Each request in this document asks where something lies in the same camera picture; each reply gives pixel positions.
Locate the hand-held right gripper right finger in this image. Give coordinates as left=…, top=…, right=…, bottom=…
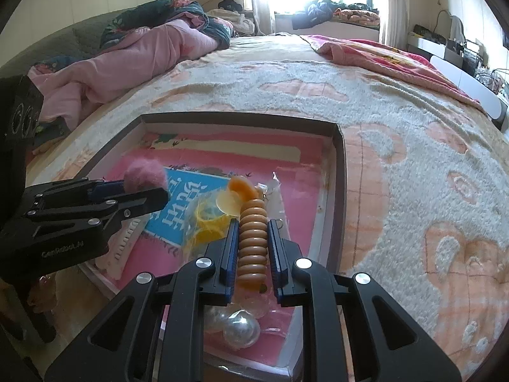
left=267, top=219, right=462, bottom=382

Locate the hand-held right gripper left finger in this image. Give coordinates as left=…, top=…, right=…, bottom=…
left=44, top=220, right=240, bottom=382

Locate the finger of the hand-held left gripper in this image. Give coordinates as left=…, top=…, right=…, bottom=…
left=28, top=187, right=170, bottom=231
left=26, top=177, right=126, bottom=208

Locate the tan spiral hair tie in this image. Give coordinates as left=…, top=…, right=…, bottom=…
left=236, top=198, right=268, bottom=292

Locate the pink pompom hair tie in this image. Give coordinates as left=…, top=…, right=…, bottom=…
left=124, top=158, right=169, bottom=191

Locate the bag of yellow hair ties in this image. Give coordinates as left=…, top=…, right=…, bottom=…
left=183, top=191, right=244, bottom=257

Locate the cream hair claw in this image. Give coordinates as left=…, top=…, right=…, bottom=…
left=94, top=217, right=149, bottom=279

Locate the clear plastic hair clip packet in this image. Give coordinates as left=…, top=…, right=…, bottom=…
left=254, top=171, right=287, bottom=239

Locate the dark shallow cardboard box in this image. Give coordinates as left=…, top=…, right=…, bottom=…
left=24, top=112, right=348, bottom=380

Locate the pink book with blue label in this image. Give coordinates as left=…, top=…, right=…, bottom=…
left=85, top=131, right=332, bottom=371

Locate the pink quilt with floral side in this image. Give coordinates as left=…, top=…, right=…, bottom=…
left=28, top=0, right=235, bottom=128

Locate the grey padded headboard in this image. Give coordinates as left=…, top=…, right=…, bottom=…
left=0, top=8, right=120, bottom=78

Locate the cream pillow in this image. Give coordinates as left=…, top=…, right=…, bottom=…
left=207, top=8, right=255, bottom=36

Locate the sheer white curtain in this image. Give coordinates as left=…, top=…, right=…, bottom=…
left=248, top=0, right=279, bottom=34
left=380, top=0, right=414, bottom=48

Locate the pink printed blanket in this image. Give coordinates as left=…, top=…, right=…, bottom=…
left=300, top=34, right=488, bottom=114

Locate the dark puffy jacket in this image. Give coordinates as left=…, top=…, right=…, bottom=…
left=292, top=0, right=345, bottom=30

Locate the colourful folded blanket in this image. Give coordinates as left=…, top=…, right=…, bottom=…
left=334, top=8, right=380, bottom=25

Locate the white desk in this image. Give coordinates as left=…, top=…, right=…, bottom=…
left=406, top=32, right=450, bottom=58

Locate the white rounded footboard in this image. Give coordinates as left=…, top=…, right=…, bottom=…
left=429, top=55, right=509, bottom=122

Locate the orange spiral hair tie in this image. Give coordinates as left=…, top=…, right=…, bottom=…
left=227, top=176, right=260, bottom=203

